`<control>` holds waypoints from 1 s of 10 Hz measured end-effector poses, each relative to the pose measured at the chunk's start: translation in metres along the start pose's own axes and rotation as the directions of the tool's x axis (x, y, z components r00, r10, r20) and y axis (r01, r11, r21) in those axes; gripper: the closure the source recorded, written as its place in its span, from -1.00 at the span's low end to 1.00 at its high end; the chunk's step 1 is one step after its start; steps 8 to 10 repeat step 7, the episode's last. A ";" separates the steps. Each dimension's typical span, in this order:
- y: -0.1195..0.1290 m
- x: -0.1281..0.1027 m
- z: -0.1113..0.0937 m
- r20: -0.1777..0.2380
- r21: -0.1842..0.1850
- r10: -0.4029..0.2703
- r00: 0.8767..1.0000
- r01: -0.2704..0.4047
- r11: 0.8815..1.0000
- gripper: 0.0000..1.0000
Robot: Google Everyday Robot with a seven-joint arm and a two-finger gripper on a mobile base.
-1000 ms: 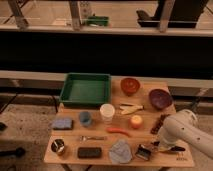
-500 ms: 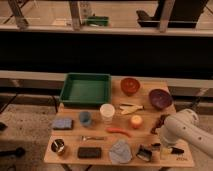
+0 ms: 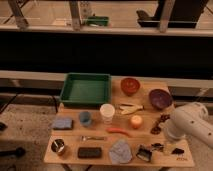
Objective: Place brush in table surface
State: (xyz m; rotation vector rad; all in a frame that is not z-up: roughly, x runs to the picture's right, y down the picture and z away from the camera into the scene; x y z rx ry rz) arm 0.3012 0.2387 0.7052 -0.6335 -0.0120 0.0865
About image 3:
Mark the white plastic cup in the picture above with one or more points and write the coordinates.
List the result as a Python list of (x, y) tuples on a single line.
[(107, 112)]

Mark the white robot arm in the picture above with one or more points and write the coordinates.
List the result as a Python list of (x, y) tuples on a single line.
[(189, 119)]

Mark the blue sponge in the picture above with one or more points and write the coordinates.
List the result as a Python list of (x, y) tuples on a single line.
[(62, 124)]

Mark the orange carrot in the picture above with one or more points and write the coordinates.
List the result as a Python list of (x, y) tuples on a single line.
[(117, 130)]

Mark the dark red grape bunch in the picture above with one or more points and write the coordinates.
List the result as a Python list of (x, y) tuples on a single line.
[(159, 124)]

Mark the blue small cup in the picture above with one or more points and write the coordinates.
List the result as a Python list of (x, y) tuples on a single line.
[(85, 118)]

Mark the purple bowl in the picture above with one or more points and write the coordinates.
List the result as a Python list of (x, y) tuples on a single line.
[(160, 99)]

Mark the small metal cup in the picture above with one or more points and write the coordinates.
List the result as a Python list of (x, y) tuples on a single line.
[(58, 146)]

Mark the green plastic tray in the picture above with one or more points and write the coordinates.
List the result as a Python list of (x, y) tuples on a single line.
[(86, 90)]

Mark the green object on shelf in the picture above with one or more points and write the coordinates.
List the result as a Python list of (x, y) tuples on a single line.
[(97, 20)]

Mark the wooden folding table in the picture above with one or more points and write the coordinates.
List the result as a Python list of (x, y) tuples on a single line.
[(141, 136)]

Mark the black rectangular block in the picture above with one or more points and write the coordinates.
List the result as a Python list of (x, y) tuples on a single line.
[(89, 152)]

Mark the red-brown bowl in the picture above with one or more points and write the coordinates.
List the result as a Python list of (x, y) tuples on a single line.
[(130, 86)]

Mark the orange yellow apple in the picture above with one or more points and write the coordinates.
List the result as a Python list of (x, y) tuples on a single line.
[(136, 121)]

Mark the silver metal fork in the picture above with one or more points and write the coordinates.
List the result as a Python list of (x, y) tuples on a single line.
[(86, 138)]

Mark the light blue crumpled cloth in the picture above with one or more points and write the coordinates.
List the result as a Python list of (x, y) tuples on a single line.
[(120, 152)]

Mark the banana peel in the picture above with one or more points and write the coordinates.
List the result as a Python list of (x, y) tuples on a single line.
[(130, 108)]

